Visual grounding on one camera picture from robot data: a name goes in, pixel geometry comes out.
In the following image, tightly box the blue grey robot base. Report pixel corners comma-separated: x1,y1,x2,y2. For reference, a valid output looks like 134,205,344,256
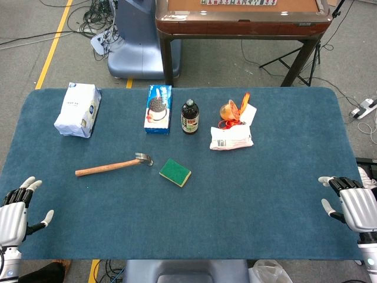
107,0,182,80

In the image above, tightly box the clear plastic bag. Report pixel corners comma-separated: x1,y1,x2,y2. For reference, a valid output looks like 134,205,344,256
248,259,294,283

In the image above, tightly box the dark brown drink bottle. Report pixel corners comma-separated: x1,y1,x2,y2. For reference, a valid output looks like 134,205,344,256
180,99,200,136

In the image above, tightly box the blue cookie box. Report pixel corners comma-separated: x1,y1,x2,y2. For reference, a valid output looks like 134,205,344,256
144,84,173,136

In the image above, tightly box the wooden handle claw hammer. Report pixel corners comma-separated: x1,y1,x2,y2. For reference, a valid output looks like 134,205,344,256
75,152,154,177

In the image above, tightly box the tangle of black cables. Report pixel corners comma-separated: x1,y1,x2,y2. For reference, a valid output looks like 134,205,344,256
38,0,121,61

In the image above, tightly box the grey blue robot torso base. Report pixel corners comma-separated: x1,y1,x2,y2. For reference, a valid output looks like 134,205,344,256
121,259,251,283

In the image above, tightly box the row of face-up mahjong tiles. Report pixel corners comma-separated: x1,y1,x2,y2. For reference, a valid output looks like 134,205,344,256
200,0,278,6

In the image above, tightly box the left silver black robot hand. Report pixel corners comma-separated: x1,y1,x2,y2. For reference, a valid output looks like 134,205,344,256
0,176,55,247

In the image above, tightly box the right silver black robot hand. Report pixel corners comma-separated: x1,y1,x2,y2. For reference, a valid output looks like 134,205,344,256
318,176,377,236

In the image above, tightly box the white power strip with plugs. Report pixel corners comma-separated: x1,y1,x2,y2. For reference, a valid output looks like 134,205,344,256
90,28,113,56

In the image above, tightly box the green yellow scrub sponge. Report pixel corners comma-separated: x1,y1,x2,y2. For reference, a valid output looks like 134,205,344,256
158,158,192,188

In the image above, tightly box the blue felt table mat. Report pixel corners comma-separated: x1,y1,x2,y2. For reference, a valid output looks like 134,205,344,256
0,86,368,261

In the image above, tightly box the orange jelly cup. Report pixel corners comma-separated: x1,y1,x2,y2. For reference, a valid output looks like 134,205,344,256
220,99,240,121

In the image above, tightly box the white tissue pack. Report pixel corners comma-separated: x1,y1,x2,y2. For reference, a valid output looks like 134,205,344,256
209,125,254,152

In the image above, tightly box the brown mahjong table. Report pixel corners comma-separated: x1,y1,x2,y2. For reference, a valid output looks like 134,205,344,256
155,0,331,87

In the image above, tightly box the white grey power strip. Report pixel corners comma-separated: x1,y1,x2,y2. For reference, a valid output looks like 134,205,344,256
349,98,377,120

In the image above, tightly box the white paper flour bag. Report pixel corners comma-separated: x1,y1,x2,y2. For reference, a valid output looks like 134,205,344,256
54,82,102,139

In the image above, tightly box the black tripod stand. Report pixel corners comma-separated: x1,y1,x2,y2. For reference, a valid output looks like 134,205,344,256
259,0,346,87

